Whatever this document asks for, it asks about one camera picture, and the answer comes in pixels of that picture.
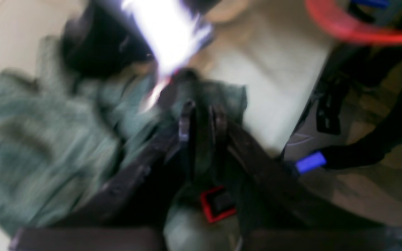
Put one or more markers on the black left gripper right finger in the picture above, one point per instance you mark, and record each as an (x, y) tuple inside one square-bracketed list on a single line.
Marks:
[(276, 212)]

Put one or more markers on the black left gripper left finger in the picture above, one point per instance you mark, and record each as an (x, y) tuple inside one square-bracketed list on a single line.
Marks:
[(128, 213)]

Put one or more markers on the green T-shirt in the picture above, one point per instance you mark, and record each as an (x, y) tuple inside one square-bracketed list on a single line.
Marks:
[(63, 135)]

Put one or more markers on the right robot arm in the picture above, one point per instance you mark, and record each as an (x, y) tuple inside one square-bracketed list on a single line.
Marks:
[(112, 34)]

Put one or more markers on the blue orange bar clamp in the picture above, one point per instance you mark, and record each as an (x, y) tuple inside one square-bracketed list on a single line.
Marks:
[(217, 204)]

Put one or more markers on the light green table cloth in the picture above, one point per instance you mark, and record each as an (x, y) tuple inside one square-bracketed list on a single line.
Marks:
[(272, 48)]

